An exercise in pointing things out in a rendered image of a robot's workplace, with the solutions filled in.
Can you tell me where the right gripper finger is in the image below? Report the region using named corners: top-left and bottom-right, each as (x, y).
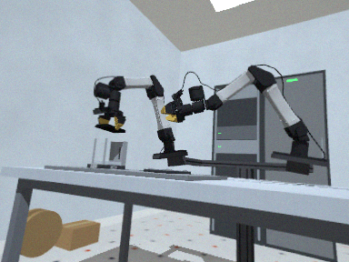
top-left (99, 117), bottom-right (109, 124)
top-left (115, 117), bottom-right (123, 130)

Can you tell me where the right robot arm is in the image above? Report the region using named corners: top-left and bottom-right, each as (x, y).
top-left (93, 75), bottom-right (186, 156)

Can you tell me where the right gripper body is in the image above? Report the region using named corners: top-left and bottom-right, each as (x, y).
top-left (98, 101), bottom-right (126, 125)

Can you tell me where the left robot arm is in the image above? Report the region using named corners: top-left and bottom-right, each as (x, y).
top-left (188, 65), bottom-right (328, 162)

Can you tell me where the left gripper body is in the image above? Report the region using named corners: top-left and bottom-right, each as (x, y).
top-left (165, 101), bottom-right (193, 123)

